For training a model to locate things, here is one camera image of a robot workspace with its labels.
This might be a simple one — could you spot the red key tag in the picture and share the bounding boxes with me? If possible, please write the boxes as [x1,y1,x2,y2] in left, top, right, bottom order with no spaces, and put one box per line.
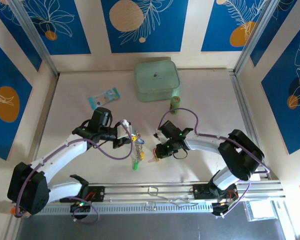
[148,147,161,164]

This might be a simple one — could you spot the metal keyring with small rings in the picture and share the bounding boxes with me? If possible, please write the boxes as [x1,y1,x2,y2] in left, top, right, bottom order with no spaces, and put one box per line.
[129,134,146,173]

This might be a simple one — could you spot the blue snack packet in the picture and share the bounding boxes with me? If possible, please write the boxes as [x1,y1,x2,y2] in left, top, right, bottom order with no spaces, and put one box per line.
[87,86,122,110]

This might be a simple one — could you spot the green cylindrical bottle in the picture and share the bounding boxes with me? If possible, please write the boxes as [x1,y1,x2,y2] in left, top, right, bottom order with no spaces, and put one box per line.
[168,96,182,116]

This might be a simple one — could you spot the mint green zip case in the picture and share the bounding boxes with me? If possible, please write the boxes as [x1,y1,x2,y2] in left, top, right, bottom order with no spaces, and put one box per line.
[134,59,182,103]

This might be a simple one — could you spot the black controller board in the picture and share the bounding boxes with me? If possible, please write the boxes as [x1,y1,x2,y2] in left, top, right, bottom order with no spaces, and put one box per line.
[211,201,232,218]
[69,199,93,214]

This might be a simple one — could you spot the clear plastic bag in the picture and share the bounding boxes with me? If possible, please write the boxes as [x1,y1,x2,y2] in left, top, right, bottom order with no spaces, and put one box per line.
[244,199,278,223]

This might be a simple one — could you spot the orange capped small bottle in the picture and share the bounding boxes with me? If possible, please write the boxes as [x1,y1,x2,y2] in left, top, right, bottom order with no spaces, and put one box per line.
[10,207,33,219]

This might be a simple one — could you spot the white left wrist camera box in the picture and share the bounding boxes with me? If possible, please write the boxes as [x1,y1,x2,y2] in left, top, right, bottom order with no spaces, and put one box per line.
[116,119,135,140]

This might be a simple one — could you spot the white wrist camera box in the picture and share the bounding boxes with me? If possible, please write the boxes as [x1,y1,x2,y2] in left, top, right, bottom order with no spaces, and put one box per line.
[116,119,135,140]
[153,128,167,145]

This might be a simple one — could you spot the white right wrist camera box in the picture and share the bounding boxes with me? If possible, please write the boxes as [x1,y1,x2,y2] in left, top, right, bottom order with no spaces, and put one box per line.
[153,128,167,145]

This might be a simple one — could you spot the metal wire hook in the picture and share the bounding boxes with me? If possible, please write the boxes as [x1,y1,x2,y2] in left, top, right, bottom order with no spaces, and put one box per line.
[144,200,158,211]
[146,185,159,199]

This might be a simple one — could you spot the thin grey wire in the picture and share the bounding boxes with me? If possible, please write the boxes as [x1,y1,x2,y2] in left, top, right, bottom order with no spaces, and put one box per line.
[156,194,200,209]

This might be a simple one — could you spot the aluminium frame beam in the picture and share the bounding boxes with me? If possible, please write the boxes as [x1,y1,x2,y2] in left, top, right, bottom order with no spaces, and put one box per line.
[47,181,287,209]

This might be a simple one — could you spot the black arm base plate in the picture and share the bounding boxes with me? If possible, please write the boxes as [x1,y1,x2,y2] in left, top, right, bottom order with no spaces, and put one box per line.
[192,183,238,201]
[59,185,106,204]

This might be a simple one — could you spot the aluminium side rail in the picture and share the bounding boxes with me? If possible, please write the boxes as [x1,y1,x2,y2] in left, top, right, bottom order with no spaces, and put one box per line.
[228,69,282,182]
[27,73,61,186]

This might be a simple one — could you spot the slotted grey cable tray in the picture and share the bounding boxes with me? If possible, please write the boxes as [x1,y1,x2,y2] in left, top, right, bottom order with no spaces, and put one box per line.
[37,201,250,216]

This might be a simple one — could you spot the blue floral wall panel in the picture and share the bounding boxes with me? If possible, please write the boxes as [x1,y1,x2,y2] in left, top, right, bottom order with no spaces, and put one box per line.
[100,0,190,54]
[0,35,34,161]
[200,0,272,53]
[21,0,92,56]
[0,0,43,73]
[261,23,300,155]
[249,0,300,68]

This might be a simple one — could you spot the aluminium frame post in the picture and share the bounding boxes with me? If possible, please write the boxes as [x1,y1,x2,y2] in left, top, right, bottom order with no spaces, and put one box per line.
[8,0,60,77]
[232,0,281,76]

